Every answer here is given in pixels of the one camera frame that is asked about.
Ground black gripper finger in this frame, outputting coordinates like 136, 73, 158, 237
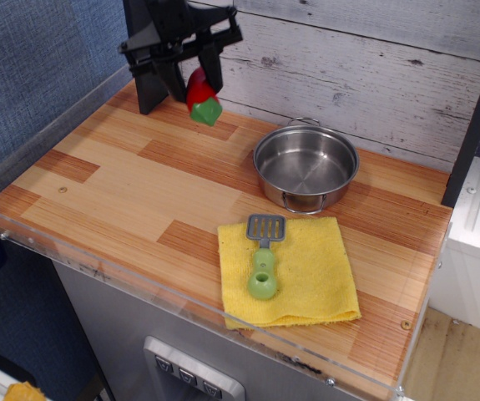
198, 43, 223, 94
152, 59, 187, 103

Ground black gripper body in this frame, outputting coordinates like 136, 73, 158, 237
119, 1, 242, 73

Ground red toy chili pepper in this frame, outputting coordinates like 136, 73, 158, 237
186, 67, 223, 126

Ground stainless steel pot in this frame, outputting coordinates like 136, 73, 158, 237
253, 118, 360, 215

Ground clear acrylic guard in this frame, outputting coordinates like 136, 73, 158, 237
0, 72, 451, 399

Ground green grey toy spatula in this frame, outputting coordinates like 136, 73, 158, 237
245, 214, 286, 301

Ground yellow cloth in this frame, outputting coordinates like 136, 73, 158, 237
218, 217, 361, 329

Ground grey toy cabinet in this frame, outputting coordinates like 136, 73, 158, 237
55, 263, 395, 400

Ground silver button panel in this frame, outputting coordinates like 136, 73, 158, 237
143, 336, 246, 400

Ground black yellow object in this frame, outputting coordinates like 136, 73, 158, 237
0, 355, 48, 401

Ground white metal box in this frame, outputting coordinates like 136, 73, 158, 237
428, 157, 480, 329

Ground dark left frame post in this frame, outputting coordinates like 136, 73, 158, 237
123, 0, 169, 114

